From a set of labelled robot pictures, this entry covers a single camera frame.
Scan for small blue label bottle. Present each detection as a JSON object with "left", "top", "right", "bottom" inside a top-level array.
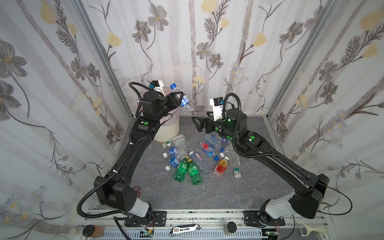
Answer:
[{"left": 165, "top": 158, "right": 180, "bottom": 171}]

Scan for clear bottle white cap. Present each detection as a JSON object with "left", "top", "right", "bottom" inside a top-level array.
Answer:
[{"left": 162, "top": 134, "right": 187, "bottom": 149}]

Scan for cream bin with pink liner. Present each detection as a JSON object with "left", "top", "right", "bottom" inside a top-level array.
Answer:
[{"left": 135, "top": 98, "right": 181, "bottom": 143}]

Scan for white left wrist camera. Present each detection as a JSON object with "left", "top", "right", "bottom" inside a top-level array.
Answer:
[{"left": 149, "top": 80, "right": 165, "bottom": 96}]

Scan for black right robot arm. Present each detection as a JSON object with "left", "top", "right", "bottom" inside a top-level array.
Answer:
[{"left": 192, "top": 93, "right": 331, "bottom": 228}]

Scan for black lid brown jar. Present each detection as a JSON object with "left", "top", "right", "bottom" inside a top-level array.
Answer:
[{"left": 82, "top": 225, "right": 105, "bottom": 238}]

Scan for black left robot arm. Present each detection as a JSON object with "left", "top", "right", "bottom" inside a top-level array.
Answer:
[{"left": 77, "top": 82, "right": 184, "bottom": 239}]

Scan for white vegetable peeler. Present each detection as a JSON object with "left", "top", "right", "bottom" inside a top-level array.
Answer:
[{"left": 297, "top": 223, "right": 327, "bottom": 237}]

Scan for ribbed clear bottle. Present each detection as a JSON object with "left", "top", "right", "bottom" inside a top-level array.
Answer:
[{"left": 220, "top": 143, "right": 236, "bottom": 158}]

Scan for green soda bottle right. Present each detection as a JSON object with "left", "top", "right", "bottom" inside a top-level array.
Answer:
[{"left": 188, "top": 159, "right": 202, "bottom": 185}]

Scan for green soda bottle left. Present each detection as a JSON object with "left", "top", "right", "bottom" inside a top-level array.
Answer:
[{"left": 174, "top": 157, "right": 189, "bottom": 182}]

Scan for red scissors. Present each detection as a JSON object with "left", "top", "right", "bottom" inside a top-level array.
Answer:
[{"left": 133, "top": 186, "right": 141, "bottom": 197}]

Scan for tall clear blue bottle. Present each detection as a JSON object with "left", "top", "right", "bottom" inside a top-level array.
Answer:
[{"left": 189, "top": 151, "right": 211, "bottom": 175}]

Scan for silver adjustable wrench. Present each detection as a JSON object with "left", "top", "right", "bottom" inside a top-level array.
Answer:
[{"left": 170, "top": 224, "right": 202, "bottom": 237}]

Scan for orange red liquid bottle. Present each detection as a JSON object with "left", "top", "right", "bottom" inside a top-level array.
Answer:
[{"left": 214, "top": 156, "right": 230, "bottom": 176}]

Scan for clear bottle blue label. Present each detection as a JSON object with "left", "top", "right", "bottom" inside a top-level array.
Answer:
[{"left": 162, "top": 147, "right": 188, "bottom": 160}]

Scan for clear bottle green cap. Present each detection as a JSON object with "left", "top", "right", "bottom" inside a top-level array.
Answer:
[{"left": 229, "top": 153, "right": 242, "bottom": 179}]

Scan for green soda bottle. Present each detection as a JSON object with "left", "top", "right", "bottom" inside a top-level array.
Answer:
[
  {"left": 174, "top": 157, "right": 189, "bottom": 182},
  {"left": 188, "top": 159, "right": 202, "bottom": 185}
]

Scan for square clear blue cap bottle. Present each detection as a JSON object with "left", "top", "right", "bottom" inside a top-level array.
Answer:
[{"left": 205, "top": 134, "right": 223, "bottom": 152}]

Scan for pink label blue bottle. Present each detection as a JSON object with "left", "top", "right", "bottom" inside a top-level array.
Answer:
[{"left": 201, "top": 142, "right": 219, "bottom": 162}]

